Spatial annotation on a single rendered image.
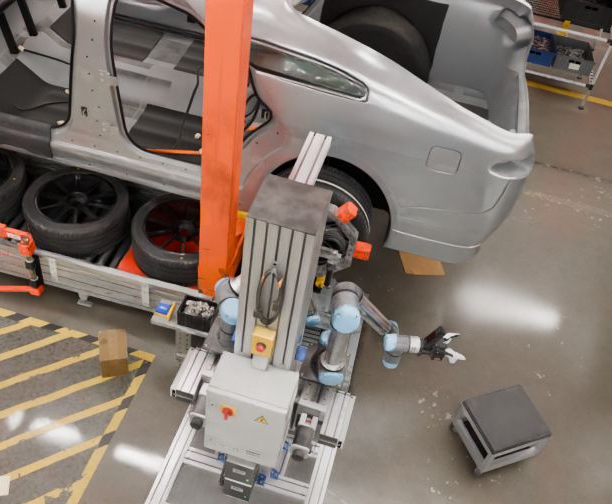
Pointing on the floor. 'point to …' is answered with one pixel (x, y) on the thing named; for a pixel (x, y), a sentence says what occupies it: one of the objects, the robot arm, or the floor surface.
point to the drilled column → (184, 345)
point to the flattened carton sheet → (413, 264)
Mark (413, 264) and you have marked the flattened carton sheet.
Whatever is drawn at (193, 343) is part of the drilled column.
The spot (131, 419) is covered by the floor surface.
